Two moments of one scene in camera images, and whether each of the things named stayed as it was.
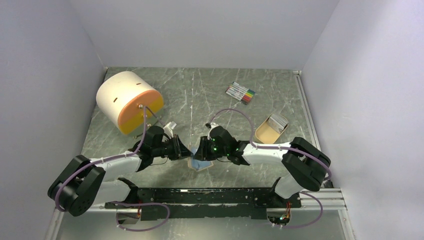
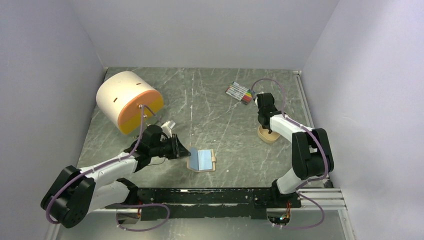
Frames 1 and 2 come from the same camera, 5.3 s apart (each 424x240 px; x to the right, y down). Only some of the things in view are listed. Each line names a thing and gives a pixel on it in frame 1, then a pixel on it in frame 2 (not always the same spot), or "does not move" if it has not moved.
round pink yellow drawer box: (120, 97) does not move
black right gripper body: (218, 152) -> (260, 113)
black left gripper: (179, 150) does not move
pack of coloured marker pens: (241, 92) does not move
